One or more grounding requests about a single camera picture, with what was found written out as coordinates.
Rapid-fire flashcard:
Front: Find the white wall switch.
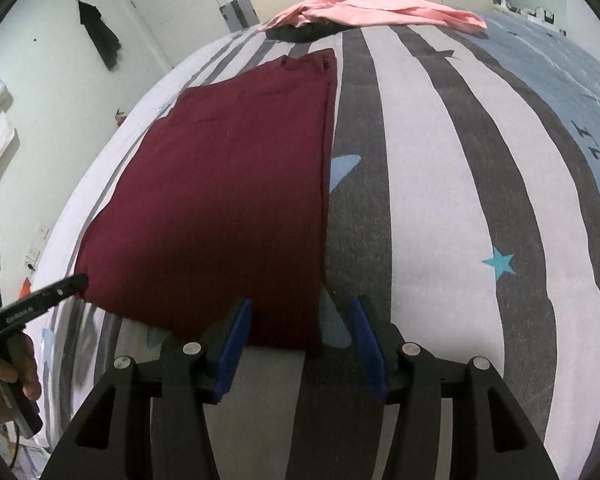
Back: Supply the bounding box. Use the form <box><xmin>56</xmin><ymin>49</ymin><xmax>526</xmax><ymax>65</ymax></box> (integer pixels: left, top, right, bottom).
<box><xmin>26</xmin><ymin>222</ymin><xmax>51</xmax><ymax>271</ymax></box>

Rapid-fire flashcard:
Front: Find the pink garment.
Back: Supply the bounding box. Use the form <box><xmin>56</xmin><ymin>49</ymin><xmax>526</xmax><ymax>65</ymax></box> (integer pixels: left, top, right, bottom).
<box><xmin>262</xmin><ymin>0</ymin><xmax>489</xmax><ymax>36</ymax></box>

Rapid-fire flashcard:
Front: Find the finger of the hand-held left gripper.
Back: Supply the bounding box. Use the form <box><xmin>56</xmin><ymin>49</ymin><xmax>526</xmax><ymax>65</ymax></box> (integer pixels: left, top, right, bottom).
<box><xmin>0</xmin><ymin>273</ymin><xmax>89</xmax><ymax>344</ymax></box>

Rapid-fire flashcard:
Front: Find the black garment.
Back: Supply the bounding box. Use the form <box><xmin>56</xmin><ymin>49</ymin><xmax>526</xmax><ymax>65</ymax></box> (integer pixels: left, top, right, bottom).
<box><xmin>266</xmin><ymin>0</ymin><xmax>359</xmax><ymax>44</ymax></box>

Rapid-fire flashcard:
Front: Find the grey suitcase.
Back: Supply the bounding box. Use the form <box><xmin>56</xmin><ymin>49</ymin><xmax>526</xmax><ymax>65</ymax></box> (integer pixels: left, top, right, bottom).
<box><xmin>220</xmin><ymin>0</ymin><xmax>261</xmax><ymax>34</ymax></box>

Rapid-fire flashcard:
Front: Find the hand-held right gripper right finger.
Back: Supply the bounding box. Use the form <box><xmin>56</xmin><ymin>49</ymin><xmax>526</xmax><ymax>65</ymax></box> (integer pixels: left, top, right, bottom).
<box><xmin>349</xmin><ymin>295</ymin><xmax>561</xmax><ymax>480</ymax></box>

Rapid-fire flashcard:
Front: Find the small dark device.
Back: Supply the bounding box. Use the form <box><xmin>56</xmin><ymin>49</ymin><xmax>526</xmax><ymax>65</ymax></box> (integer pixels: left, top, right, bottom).
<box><xmin>512</xmin><ymin>6</ymin><xmax>567</xmax><ymax>36</ymax></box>

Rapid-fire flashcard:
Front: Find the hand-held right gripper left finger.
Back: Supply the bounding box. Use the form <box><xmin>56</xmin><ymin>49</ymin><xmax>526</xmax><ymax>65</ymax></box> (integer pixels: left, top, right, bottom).
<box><xmin>40</xmin><ymin>297</ymin><xmax>254</xmax><ymax>480</ymax></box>

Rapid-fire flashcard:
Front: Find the striped star bed sheet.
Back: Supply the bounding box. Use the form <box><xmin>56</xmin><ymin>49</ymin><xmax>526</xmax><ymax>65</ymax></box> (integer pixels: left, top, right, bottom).
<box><xmin>15</xmin><ymin>5</ymin><xmax>600</xmax><ymax>480</ymax></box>

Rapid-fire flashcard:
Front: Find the dark hanging jacket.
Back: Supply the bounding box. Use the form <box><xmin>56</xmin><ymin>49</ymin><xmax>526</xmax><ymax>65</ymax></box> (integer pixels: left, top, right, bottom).
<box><xmin>77</xmin><ymin>0</ymin><xmax>122</xmax><ymax>72</ymax></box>

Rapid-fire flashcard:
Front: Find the maroon shirt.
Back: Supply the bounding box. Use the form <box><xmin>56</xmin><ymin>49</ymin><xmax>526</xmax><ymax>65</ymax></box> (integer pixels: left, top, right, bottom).
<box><xmin>74</xmin><ymin>49</ymin><xmax>339</xmax><ymax>352</ymax></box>

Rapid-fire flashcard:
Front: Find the white door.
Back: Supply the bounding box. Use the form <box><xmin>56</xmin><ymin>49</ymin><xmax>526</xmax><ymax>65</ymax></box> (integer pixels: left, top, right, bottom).
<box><xmin>107</xmin><ymin>0</ymin><xmax>242</xmax><ymax>69</ymax></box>

